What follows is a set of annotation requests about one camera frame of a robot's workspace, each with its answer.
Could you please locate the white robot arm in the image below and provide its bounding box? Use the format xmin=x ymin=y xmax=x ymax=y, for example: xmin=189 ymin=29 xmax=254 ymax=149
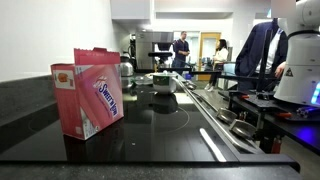
xmin=274 ymin=0 xmax=320 ymax=107

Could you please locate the stainless steel kettle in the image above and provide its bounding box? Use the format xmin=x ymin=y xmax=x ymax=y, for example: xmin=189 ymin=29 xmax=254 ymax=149
xmin=120 ymin=54 xmax=134 ymax=77

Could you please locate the steel stove front rail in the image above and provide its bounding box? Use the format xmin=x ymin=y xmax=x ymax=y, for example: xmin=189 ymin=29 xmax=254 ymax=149
xmin=178 ymin=76 xmax=263 ymax=154

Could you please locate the black camera stand pole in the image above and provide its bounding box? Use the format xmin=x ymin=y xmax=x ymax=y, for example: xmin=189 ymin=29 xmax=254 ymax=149
xmin=256 ymin=30 xmax=272 ymax=95

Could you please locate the far stove knob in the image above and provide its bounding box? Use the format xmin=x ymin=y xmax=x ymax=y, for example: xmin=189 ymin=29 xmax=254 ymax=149
xmin=217 ymin=108 xmax=237 ymax=124

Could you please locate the pink Sweet'N Low box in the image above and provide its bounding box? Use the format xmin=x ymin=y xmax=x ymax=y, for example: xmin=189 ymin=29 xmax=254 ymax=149
xmin=51 ymin=48 xmax=124 ymax=140

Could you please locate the person in navy jacket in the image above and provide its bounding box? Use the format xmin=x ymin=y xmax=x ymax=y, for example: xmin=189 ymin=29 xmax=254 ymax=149
xmin=235 ymin=18 xmax=288 ymax=78

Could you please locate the white green mug cup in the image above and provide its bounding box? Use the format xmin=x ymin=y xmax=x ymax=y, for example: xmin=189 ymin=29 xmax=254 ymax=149
xmin=153 ymin=73 xmax=178 ymax=94

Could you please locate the orange door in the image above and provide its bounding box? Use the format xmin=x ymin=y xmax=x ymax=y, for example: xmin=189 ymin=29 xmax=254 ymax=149
xmin=197 ymin=32 xmax=221 ymax=71

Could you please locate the near stove knob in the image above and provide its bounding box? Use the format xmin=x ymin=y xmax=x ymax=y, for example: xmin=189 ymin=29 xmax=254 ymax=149
xmin=229 ymin=119 xmax=256 ymax=140

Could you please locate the stove knob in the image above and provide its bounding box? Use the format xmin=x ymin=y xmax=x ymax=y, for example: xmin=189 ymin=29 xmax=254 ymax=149
xmin=229 ymin=119 xmax=256 ymax=140
xmin=217 ymin=108 xmax=237 ymax=124

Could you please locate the man in dark shirt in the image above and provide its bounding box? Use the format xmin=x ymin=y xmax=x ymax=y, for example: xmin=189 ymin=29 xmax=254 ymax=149
xmin=172 ymin=31 xmax=190 ymax=74

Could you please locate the woman in white top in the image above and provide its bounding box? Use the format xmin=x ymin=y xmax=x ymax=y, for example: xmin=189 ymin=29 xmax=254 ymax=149
xmin=205 ymin=39 xmax=228 ymax=92

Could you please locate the steel coffee machine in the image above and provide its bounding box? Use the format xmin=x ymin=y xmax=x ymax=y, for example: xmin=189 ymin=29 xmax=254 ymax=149
xmin=135 ymin=31 xmax=174 ymax=69

